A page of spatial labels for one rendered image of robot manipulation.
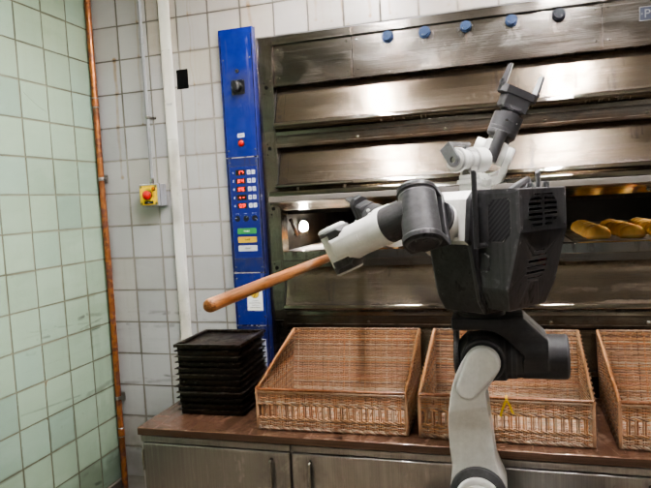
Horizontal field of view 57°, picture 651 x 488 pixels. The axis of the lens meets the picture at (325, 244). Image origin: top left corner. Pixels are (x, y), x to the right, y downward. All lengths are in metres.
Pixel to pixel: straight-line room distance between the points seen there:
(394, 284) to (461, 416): 1.02
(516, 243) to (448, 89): 1.20
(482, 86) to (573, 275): 0.81
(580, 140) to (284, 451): 1.58
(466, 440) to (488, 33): 1.56
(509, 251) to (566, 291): 1.09
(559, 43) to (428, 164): 0.66
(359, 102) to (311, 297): 0.85
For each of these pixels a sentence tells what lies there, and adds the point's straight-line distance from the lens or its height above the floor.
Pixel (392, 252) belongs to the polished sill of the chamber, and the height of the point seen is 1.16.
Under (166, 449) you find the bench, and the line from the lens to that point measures 2.45.
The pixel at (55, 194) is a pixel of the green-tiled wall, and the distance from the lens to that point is 2.83.
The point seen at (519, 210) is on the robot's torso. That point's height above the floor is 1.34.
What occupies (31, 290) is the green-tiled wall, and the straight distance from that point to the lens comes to 2.70.
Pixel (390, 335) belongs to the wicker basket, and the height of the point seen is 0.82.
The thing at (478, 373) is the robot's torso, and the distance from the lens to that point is 1.57.
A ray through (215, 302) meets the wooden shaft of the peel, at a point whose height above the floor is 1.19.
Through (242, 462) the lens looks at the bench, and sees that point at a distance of 2.32.
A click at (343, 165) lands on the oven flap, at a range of 2.55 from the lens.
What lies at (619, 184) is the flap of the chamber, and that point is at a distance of 2.36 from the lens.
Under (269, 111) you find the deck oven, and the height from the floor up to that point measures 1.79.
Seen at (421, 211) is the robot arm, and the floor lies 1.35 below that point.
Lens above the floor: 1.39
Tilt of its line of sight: 4 degrees down
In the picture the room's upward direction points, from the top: 3 degrees counter-clockwise
